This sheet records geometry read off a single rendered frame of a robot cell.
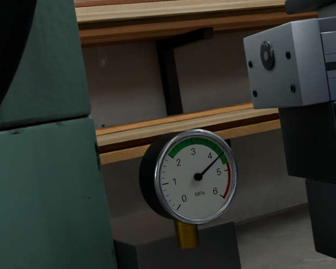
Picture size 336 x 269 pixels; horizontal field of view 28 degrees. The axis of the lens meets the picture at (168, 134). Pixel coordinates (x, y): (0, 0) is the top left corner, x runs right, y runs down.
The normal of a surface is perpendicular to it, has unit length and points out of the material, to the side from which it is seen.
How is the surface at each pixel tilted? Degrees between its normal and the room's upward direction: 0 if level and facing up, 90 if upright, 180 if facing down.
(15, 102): 90
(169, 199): 90
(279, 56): 90
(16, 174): 90
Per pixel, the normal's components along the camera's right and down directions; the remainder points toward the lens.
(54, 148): 0.45, -0.02
